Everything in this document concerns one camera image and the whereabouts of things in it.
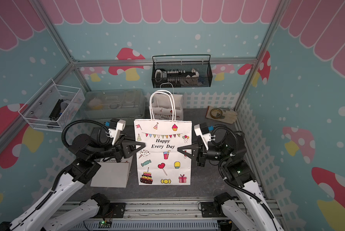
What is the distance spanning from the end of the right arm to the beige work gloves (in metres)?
0.69

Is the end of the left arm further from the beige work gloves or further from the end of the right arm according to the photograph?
the beige work gloves

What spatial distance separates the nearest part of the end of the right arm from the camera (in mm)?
487

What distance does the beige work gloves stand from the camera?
1.15 m
